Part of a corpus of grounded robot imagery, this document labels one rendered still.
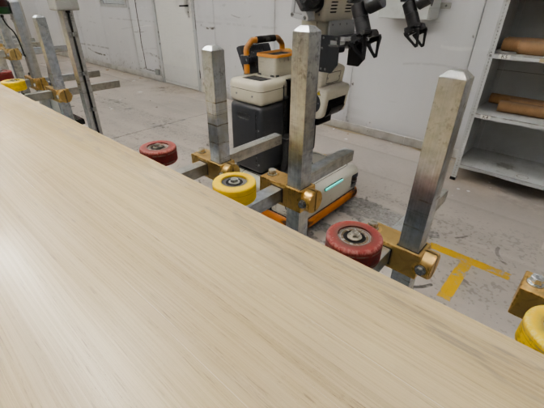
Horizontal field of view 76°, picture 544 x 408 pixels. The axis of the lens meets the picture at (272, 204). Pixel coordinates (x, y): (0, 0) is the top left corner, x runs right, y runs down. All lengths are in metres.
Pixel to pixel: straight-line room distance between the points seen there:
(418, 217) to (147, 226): 0.42
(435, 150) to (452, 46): 2.77
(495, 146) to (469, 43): 0.82
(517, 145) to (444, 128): 2.76
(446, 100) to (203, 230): 0.38
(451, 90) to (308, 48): 0.24
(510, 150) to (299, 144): 2.75
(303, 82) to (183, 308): 0.42
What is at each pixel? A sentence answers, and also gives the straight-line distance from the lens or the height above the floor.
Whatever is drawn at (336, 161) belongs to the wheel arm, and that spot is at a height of 0.84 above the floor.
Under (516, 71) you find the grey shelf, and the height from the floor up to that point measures 0.74.
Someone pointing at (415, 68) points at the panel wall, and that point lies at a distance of 3.41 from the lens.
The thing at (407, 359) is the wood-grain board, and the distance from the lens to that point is 0.39.
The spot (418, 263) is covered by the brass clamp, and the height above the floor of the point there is 0.82.
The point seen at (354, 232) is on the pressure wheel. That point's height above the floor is 0.91.
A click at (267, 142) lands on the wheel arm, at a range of 1.06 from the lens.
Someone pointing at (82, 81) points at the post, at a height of 0.93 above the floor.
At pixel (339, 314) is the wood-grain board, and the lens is 0.41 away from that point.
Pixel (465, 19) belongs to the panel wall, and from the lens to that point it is 3.28.
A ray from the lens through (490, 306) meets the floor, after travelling 1.92.
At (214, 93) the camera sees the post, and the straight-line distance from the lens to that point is 0.83.
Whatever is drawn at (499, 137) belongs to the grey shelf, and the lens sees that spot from 3.31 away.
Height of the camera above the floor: 1.20
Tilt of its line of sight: 31 degrees down
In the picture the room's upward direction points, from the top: 1 degrees clockwise
